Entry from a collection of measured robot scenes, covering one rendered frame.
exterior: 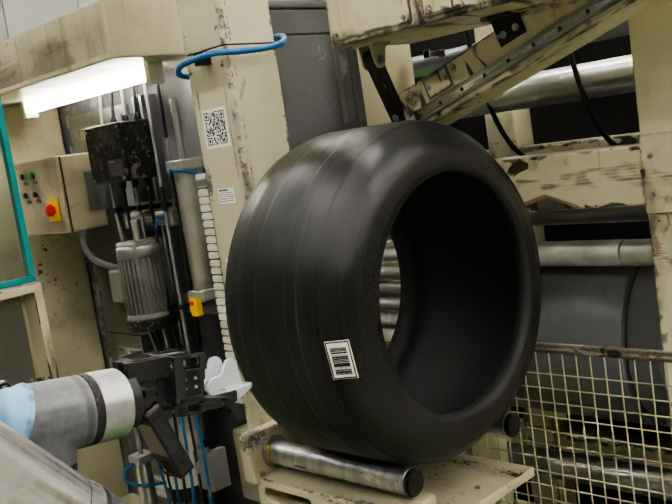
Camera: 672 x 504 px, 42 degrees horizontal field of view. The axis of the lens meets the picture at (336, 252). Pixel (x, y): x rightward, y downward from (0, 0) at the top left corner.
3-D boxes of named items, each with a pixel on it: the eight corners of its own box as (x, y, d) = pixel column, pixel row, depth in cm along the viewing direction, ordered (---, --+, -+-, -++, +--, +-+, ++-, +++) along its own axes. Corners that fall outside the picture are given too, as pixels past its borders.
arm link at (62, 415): (-25, 466, 105) (-30, 384, 104) (71, 443, 114) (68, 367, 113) (9, 484, 98) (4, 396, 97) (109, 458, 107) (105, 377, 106)
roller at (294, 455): (270, 468, 164) (260, 448, 162) (286, 452, 166) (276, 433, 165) (413, 503, 139) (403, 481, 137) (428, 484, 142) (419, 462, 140)
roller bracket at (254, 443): (245, 485, 163) (236, 434, 161) (386, 416, 190) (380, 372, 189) (256, 488, 160) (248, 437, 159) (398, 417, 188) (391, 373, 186)
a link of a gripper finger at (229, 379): (261, 353, 125) (209, 363, 119) (264, 394, 126) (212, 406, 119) (248, 352, 128) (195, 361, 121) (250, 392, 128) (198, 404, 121)
